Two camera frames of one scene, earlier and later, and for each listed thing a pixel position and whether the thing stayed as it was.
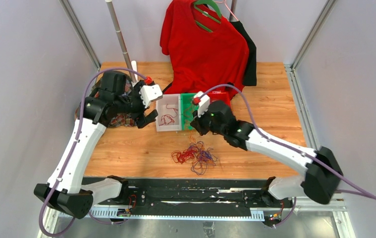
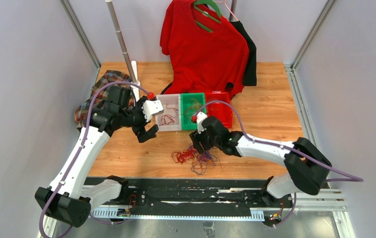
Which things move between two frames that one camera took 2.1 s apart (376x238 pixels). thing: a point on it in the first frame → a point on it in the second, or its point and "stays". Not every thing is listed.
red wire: (168, 118) stays
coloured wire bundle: (199, 156) stays
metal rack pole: (114, 17) stays
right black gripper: (196, 123) → (197, 138)
